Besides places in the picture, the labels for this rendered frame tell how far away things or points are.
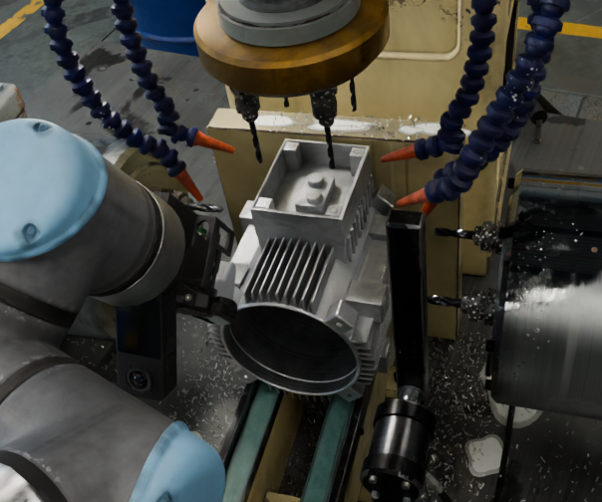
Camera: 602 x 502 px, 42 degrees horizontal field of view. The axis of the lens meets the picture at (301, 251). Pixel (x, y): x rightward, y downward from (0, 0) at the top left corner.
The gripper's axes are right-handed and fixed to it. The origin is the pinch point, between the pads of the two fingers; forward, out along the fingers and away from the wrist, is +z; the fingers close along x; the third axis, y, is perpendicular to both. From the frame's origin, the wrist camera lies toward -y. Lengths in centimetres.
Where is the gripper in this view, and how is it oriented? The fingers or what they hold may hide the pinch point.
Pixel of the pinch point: (216, 320)
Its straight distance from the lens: 79.9
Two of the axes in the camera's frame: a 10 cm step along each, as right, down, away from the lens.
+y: 1.7, -9.6, 2.1
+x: -9.5, -1.1, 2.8
